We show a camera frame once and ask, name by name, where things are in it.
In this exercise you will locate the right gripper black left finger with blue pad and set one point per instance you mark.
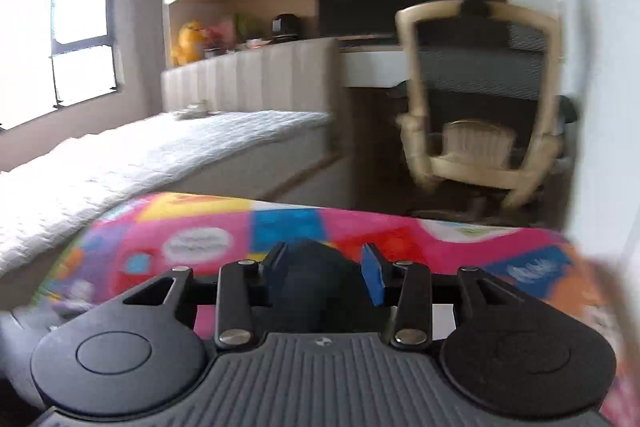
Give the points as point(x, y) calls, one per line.
point(243, 285)

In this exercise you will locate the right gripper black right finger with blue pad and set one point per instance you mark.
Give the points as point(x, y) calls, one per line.
point(405, 286)

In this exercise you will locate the black knitted garment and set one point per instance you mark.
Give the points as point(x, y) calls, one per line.
point(322, 292)

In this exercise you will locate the colourful cartoon quilted mat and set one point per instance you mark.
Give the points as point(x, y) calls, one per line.
point(146, 235)

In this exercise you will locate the white quilted bed mattress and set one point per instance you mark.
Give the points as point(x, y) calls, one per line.
point(50, 198)

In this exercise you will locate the small white item on bed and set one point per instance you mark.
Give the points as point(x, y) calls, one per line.
point(196, 110)

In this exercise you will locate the beige mesh office chair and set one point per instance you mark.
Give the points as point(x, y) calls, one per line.
point(484, 101)

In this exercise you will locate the beige padded headboard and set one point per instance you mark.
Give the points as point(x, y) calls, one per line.
point(297, 76)

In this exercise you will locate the yellow duck plush toy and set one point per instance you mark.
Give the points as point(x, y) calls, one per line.
point(189, 47)

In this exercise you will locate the pink flower bouquet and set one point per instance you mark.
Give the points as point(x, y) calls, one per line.
point(219, 39)

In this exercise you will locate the green potted plant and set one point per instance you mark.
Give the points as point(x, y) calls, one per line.
point(246, 27)

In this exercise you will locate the grey curtain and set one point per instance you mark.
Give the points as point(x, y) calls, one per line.
point(150, 50)

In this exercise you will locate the black round speaker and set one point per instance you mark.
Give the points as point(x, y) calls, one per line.
point(286, 27)

